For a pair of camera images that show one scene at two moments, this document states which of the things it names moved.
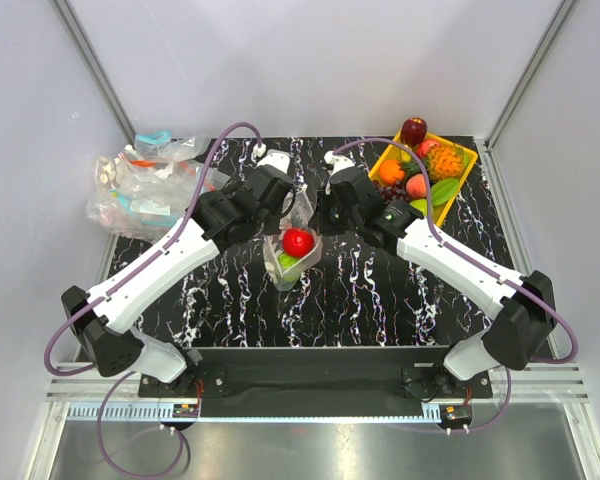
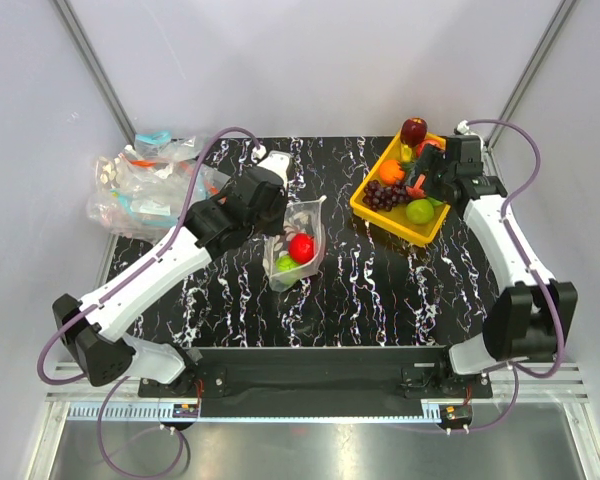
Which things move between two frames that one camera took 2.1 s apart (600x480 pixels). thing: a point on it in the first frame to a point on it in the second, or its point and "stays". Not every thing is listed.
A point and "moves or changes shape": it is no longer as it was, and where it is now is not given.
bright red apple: (298, 242) moves or changes shape
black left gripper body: (271, 224) stays
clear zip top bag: (299, 214) moves or changes shape
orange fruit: (391, 172) stays
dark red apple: (413, 130) stays
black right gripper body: (331, 218) to (437, 175)
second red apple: (423, 147) stays
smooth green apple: (421, 205) stays
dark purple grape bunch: (395, 191) stays
